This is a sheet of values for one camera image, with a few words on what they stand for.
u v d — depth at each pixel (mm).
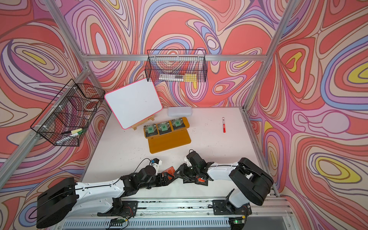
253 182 443
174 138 975
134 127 1028
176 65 848
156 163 765
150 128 885
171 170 863
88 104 871
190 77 823
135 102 984
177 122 926
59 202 420
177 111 1185
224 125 1080
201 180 820
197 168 680
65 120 737
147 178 630
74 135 708
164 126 905
